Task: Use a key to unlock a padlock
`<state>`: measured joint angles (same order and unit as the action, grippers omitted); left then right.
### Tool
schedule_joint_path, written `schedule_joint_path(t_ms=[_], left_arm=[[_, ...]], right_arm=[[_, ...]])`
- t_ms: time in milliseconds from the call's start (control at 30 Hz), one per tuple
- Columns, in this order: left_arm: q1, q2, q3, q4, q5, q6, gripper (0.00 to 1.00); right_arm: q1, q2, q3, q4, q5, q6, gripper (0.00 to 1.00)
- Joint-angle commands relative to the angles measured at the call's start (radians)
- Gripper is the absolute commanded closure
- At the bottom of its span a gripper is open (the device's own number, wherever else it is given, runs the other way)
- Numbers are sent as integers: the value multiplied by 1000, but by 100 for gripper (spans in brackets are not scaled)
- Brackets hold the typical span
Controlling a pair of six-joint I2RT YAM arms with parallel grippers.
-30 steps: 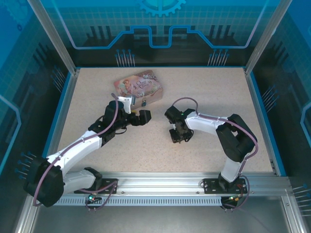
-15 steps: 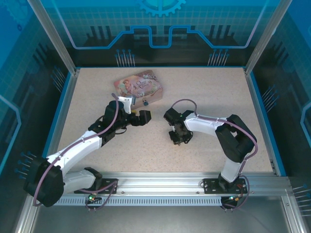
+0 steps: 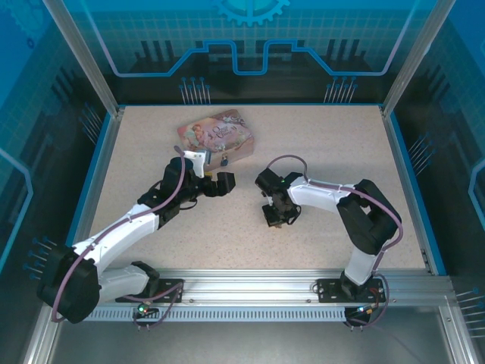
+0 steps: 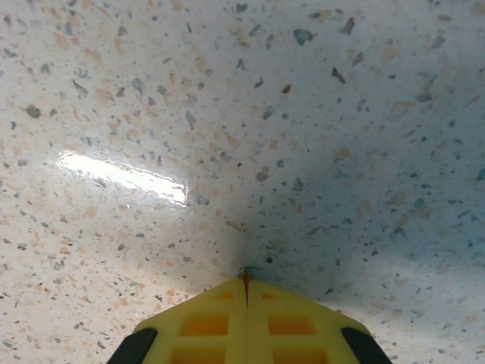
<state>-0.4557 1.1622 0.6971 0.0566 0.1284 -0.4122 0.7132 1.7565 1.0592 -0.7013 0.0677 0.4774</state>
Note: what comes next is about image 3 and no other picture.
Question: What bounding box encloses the connector with green light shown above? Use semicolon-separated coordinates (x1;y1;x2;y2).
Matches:
136;301;160;319
354;303;382;318

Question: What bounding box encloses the grey sheet metal shelf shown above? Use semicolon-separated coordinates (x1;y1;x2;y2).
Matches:
47;317;458;364

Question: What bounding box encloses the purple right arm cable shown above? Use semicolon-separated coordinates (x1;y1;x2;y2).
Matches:
264;154;402;276

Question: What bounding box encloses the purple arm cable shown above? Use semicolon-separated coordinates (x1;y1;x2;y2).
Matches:
50;145;189;324
264;154;402;276

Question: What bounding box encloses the aluminium mounting rail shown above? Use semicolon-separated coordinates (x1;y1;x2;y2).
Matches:
113;267;454;309

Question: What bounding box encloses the aluminium side rail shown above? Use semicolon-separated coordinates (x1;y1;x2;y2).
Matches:
380;107;477;364
20;105;127;364

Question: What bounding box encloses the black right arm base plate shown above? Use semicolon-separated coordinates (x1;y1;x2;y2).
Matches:
316;277;391;304

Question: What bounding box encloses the slotted grey cable duct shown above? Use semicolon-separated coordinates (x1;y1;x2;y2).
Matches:
85;306;349;322

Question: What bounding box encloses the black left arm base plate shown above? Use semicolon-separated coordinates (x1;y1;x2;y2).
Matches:
150;278;186;304

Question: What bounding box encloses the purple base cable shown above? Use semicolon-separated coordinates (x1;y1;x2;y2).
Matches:
132;279;186;331
346;275;393;331

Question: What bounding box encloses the aluminium frame post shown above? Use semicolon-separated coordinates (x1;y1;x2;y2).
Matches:
40;0;127;117
380;0;456;117

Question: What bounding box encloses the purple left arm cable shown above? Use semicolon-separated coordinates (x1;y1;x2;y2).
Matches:
50;145;189;324

